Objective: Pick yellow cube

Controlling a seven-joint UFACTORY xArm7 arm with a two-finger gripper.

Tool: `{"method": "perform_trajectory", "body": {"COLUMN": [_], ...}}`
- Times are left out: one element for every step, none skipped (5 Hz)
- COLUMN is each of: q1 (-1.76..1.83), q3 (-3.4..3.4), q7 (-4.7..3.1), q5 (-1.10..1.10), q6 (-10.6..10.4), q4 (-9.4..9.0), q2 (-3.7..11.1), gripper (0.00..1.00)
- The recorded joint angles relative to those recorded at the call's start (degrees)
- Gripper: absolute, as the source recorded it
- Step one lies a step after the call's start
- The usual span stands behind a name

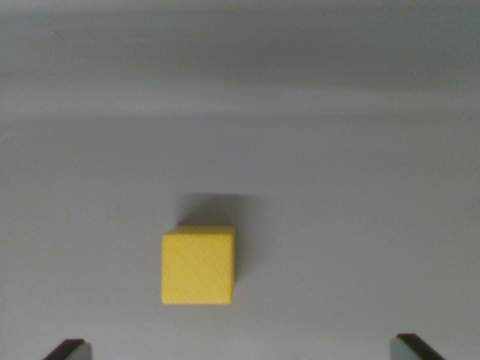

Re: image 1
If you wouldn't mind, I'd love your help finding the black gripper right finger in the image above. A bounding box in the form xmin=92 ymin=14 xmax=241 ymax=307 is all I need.
xmin=389 ymin=333 xmax=448 ymax=360

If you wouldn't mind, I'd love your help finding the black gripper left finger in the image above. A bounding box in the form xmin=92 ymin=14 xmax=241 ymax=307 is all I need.
xmin=42 ymin=338 xmax=93 ymax=360

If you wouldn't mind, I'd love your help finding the yellow wooden cube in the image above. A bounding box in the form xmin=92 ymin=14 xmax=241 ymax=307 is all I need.
xmin=160 ymin=225 xmax=237 ymax=305

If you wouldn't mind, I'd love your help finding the grey plastic bin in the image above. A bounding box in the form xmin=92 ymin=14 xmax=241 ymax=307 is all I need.
xmin=0 ymin=0 xmax=480 ymax=360

